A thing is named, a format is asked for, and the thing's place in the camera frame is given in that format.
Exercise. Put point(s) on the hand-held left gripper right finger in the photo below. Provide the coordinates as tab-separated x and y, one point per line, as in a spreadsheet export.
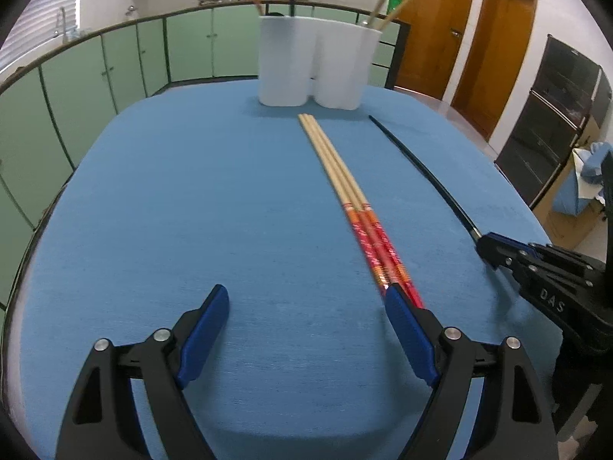
409	340

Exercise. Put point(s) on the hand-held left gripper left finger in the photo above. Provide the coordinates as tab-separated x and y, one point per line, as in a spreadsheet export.
206	335

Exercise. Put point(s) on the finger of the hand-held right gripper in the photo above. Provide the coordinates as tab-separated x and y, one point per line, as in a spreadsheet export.
541	251
541	287

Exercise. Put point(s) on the white double utensil holder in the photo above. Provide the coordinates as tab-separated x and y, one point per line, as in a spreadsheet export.
287	67

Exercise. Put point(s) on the blue fabric bundle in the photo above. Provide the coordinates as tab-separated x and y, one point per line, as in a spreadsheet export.
594	165

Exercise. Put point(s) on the black glass cabinet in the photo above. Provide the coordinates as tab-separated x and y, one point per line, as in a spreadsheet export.
550	120

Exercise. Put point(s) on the blue tablecloth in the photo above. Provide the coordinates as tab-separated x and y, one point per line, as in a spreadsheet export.
191	201

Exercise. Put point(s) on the wooden door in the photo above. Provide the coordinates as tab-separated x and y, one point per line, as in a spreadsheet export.
498	57
431	48

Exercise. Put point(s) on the green cabinet drawer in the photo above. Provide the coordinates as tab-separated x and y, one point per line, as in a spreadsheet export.
381	76
386	55
390	34

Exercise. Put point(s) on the green bottle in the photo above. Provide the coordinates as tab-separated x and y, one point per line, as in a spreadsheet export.
395	4

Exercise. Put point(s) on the green base kitchen cabinets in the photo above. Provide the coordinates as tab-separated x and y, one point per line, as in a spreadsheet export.
81	72

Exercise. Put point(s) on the metal kitchen faucet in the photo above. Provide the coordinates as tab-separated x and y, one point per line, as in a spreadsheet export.
61	17

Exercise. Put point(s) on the white window blind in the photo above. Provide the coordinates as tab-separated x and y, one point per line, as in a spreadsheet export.
43	5

